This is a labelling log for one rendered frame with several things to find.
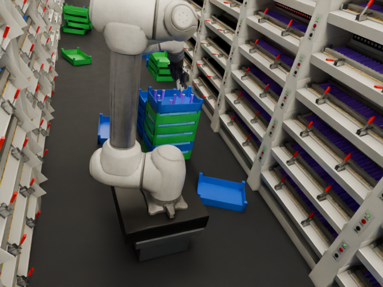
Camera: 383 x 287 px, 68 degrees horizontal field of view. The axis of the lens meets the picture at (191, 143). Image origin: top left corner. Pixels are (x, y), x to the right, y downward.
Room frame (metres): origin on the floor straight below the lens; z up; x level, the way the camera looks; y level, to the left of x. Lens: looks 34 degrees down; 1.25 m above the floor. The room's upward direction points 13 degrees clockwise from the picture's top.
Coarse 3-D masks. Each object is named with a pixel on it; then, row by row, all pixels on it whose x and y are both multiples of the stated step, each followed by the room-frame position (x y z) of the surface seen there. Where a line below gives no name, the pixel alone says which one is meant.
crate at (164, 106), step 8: (152, 96) 1.59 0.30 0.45; (160, 96) 1.71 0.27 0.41; (168, 96) 1.74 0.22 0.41; (176, 96) 1.77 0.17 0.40; (152, 104) 1.57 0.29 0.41; (160, 104) 1.50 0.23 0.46; (168, 104) 1.53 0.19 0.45; (176, 104) 1.55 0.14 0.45; (184, 104) 1.58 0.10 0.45; (192, 104) 1.61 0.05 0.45; (200, 104) 1.64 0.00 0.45; (160, 112) 1.50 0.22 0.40; (168, 112) 1.53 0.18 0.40
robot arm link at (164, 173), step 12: (156, 156) 0.91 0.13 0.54; (168, 156) 0.91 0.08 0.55; (180, 156) 0.94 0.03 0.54; (144, 168) 0.88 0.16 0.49; (156, 168) 0.88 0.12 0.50; (168, 168) 0.88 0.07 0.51; (180, 168) 0.91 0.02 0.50; (144, 180) 0.86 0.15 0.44; (156, 180) 0.86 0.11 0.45; (168, 180) 0.87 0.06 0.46; (180, 180) 0.90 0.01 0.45; (156, 192) 0.87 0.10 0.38; (168, 192) 0.87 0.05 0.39; (180, 192) 0.92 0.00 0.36
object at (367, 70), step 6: (330, 48) 1.45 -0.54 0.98; (330, 54) 1.43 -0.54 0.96; (336, 54) 1.39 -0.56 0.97; (342, 54) 1.38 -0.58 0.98; (348, 60) 1.32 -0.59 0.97; (354, 60) 1.31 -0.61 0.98; (348, 66) 1.29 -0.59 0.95; (354, 66) 1.29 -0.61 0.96; (360, 66) 1.26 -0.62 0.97; (360, 72) 1.23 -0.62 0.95; (366, 72) 1.22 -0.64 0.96; (372, 72) 1.20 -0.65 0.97; (372, 78) 1.18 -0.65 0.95; (378, 78) 1.17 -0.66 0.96
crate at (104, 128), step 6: (102, 114) 1.85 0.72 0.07; (102, 120) 1.86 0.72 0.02; (108, 120) 1.88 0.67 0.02; (102, 126) 1.80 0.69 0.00; (108, 126) 1.82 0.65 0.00; (102, 132) 1.72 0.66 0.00; (108, 132) 1.74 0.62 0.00; (102, 138) 1.59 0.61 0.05; (108, 138) 1.60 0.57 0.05; (102, 144) 1.59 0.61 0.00
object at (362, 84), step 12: (312, 48) 1.46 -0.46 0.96; (324, 48) 1.46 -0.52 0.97; (372, 48) 1.39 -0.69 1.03; (312, 60) 1.45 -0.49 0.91; (324, 60) 1.38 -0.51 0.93; (336, 72) 1.30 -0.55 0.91; (348, 72) 1.26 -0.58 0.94; (348, 84) 1.23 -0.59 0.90; (360, 84) 1.17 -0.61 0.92; (372, 84) 1.15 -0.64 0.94; (372, 96) 1.11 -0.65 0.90
